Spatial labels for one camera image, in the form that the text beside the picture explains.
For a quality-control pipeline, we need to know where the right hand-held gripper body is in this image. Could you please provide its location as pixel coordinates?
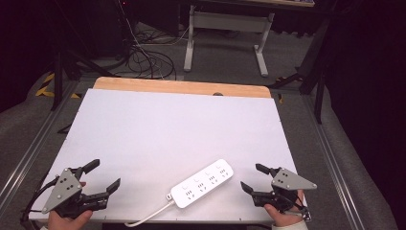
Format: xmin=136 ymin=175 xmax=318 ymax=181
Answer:
xmin=251 ymin=167 xmax=318 ymax=215

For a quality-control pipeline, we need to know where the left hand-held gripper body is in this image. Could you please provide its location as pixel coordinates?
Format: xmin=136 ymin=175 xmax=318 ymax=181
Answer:
xmin=41 ymin=167 xmax=110 ymax=219

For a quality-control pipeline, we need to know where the white power strip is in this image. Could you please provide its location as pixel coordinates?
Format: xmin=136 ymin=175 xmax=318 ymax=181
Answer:
xmin=166 ymin=158 xmax=235 ymax=210

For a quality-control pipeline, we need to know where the person's left hand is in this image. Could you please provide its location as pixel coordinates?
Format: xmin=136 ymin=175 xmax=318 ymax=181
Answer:
xmin=47 ymin=181 xmax=94 ymax=230

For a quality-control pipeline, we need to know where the person's right hand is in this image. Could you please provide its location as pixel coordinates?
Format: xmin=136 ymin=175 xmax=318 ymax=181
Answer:
xmin=263 ymin=189 xmax=308 ymax=228

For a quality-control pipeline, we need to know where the white board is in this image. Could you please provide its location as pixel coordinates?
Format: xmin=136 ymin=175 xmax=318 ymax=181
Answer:
xmin=28 ymin=88 xmax=308 ymax=225

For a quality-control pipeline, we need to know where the black tripod stand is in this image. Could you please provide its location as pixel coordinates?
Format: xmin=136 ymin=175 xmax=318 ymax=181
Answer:
xmin=50 ymin=44 xmax=122 ymax=112

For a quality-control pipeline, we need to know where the black metal stand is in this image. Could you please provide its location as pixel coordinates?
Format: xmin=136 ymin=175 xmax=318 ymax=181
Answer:
xmin=267 ymin=12 xmax=334 ymax=125

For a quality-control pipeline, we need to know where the wooden table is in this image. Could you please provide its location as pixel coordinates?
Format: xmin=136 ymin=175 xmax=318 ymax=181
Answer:
xmin=92 ymin=76 xmax=273 ymax=99

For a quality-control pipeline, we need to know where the wooden desktop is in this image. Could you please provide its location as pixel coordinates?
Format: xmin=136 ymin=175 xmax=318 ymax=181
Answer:
xmin=204 ymin=0 xmax=316 ymax=9

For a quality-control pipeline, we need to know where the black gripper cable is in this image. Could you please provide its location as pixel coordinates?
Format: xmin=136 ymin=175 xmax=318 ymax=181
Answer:
xmin=18 ymin=176 xmax=61 ymax=225

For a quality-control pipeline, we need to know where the aluminium rail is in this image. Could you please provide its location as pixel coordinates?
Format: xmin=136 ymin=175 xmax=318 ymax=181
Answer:
xmin=0 ymin=80 xmax=80 ymax=210
xmin=301 ymin=94 xmax=363 ymax=230

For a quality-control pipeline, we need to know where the white power strip cable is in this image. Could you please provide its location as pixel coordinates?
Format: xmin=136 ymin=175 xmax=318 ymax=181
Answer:
xmin=124 ymin=199 xmax=176 ymax=229

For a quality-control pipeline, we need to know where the tangle of floor cables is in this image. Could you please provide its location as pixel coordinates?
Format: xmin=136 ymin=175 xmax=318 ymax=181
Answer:
xmin=123 ymin=12 xmax=191 ymax=81

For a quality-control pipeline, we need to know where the white desk frame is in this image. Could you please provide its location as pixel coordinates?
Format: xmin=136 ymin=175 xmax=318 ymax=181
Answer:
xmin=183 ymin=4 xmax=276 ymax=79

